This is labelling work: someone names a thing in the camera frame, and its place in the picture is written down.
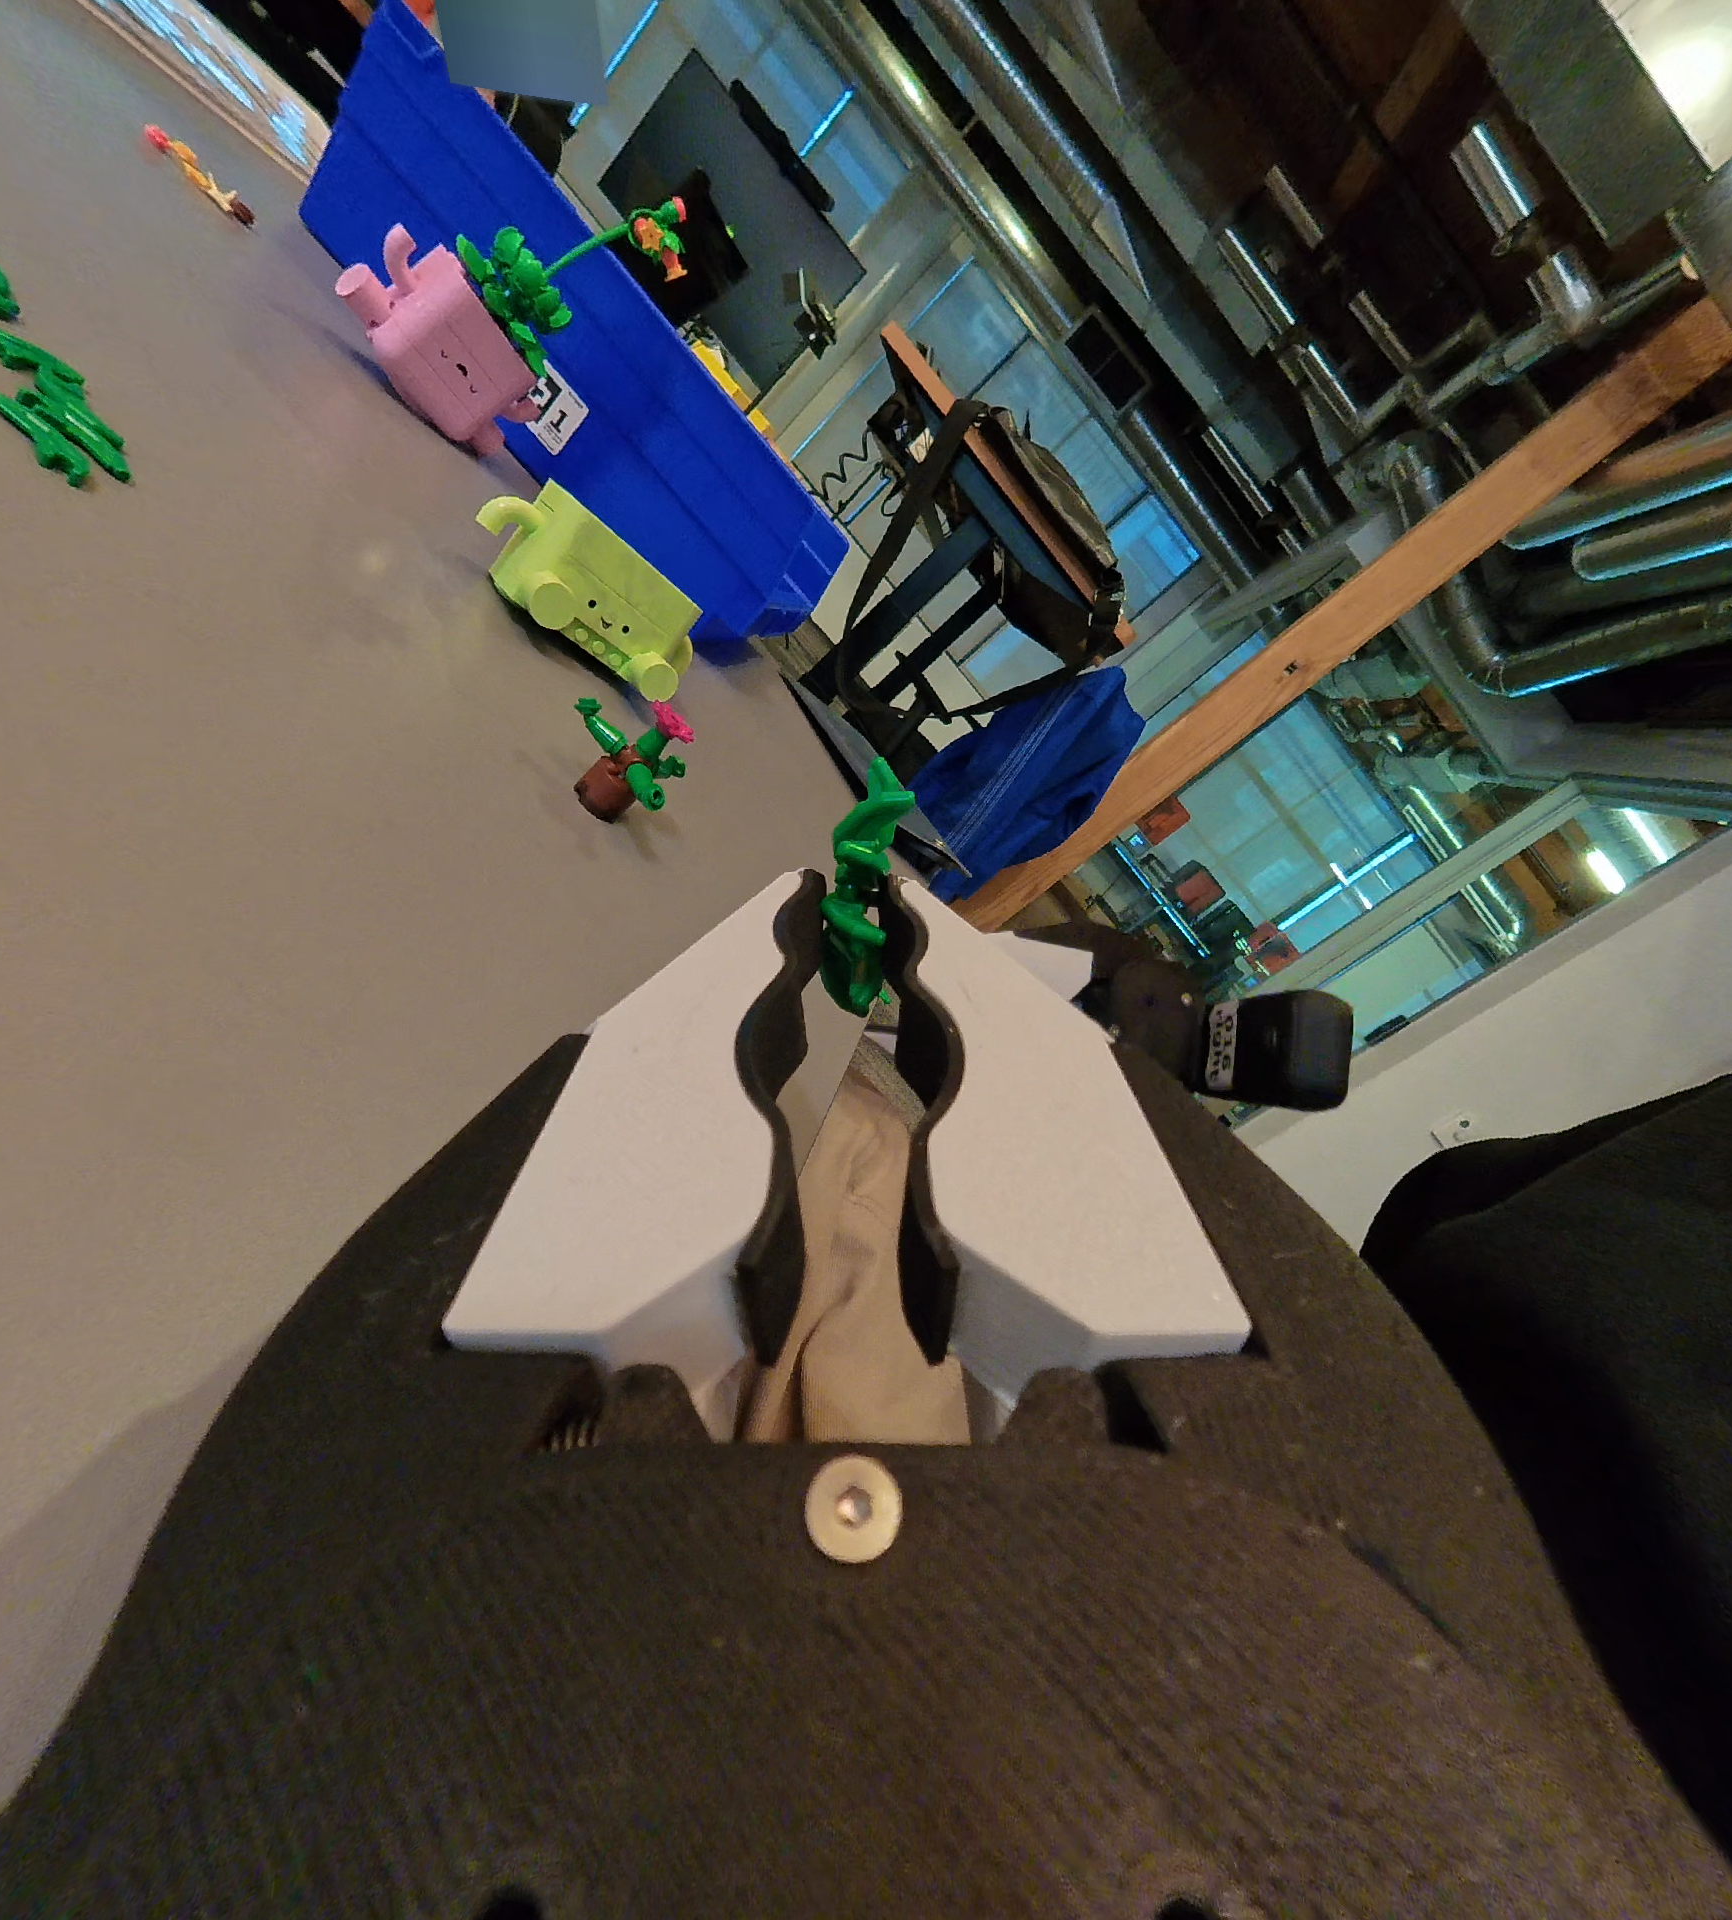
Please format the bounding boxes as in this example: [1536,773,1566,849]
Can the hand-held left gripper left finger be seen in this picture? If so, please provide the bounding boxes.
[441,870,826,1433]

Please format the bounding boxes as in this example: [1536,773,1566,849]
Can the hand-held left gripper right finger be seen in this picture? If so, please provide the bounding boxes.
[883,877,1254,1433]

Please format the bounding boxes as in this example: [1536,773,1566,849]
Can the scattered green leaf pieces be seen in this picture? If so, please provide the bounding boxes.
[0,221,135,489]

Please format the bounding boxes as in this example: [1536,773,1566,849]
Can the silver ventilation ducts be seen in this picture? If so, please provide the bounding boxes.
[789,0,1732,961]

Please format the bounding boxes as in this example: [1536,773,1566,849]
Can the lime green toy pot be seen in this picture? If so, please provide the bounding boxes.
[475,480,703,703]

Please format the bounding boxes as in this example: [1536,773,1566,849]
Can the small pink orange pieces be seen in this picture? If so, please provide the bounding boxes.
[141,121,259,230]

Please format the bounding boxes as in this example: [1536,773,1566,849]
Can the wooden ceiling beam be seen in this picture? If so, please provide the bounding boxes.
[948,292,1732,931]

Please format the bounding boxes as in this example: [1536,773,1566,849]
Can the person's black jacket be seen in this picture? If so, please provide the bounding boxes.
[1359,1063,1732,1920]

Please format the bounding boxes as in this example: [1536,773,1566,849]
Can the blue plastic bin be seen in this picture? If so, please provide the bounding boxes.
[298,0,853,666]

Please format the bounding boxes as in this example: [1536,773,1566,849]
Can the blue bag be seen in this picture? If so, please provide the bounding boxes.
[910,666,1150,888]

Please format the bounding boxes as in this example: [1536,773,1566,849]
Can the toy cactus with pink flower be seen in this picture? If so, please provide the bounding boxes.
[571,693,696,823]

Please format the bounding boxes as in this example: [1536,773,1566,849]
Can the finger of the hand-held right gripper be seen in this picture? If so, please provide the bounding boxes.
[985,926,1099,1008]

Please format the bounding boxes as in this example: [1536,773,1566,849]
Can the black monitor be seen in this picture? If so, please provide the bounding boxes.
[596,48,868,370]

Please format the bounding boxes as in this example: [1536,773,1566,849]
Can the pink toy pot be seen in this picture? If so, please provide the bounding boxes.
[335,224,546,459]

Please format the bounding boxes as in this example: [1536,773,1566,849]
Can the black-framed wooden desk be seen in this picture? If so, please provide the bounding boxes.
[798,322,1138,767]

